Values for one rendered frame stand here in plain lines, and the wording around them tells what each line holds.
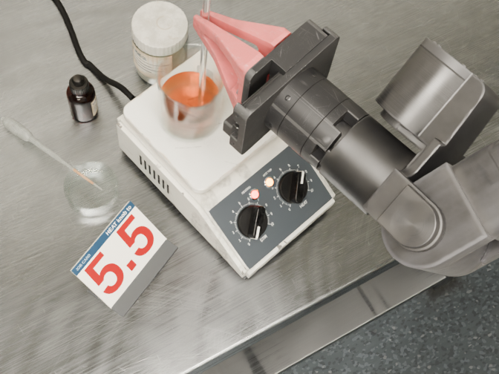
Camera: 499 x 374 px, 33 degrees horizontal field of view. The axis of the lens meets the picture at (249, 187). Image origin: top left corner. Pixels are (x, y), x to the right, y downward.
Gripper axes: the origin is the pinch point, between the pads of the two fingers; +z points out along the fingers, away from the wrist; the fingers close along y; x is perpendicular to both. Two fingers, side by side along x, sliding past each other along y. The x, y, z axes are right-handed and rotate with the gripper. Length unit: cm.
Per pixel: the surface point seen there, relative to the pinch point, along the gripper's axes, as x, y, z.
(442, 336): 101, -34, -35
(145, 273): 25.4, 12.6, -5.1
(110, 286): 24.4, 16.1, -4.0
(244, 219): 20.3, 3.0, -9.2
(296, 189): 19.6, -2.7, -10.8
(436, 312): 101, -37, -31
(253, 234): 19.9, 3.7, -11.0
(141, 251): 24.5, 11.4, -3.4
